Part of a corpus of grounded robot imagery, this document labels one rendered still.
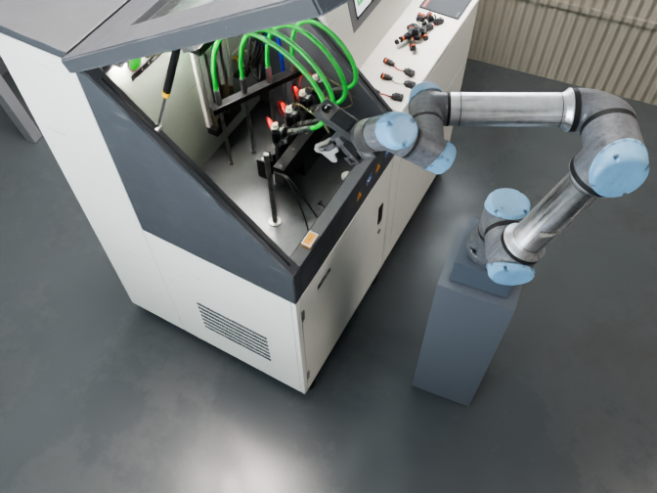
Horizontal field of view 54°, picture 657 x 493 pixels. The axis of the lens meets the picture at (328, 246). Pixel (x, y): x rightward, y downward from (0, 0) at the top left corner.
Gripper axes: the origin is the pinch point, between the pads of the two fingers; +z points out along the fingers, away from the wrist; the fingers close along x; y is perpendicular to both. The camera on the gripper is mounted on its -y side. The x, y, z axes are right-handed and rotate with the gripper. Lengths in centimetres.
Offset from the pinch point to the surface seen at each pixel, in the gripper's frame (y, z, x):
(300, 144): 6.6, 42.7, 8.0
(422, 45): 17, 52, 70
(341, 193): 23.2, 29.5, 2.7
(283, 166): 6.6, 39.5, -2.2
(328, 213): 23.3, 26.8, -5.7
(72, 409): 29, 122, -111
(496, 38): 71, 146, 168
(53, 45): -58, 19, -28
